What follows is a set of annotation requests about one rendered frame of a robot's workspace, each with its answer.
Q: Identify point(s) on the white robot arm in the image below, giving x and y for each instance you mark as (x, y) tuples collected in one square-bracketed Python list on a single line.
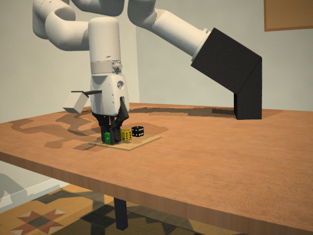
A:
[(101, 35)]

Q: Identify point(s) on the yellow die with black pips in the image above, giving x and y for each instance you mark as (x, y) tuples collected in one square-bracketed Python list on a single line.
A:
[(126, 135)]

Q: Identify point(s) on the beige flat mat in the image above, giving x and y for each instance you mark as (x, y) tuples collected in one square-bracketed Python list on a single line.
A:
[(129, 145)]

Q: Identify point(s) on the black die with white pips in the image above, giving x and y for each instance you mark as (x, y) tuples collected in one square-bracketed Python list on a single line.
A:
[(137, 131)]

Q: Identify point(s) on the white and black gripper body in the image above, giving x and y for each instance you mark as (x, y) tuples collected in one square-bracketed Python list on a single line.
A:
[(113, 86)]

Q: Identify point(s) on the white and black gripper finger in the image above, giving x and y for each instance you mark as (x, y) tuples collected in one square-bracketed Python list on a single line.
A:
[(115, 133), (104, 123)]

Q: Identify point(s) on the green die with white pips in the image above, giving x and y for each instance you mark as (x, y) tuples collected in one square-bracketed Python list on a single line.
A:
[(107, 137)]

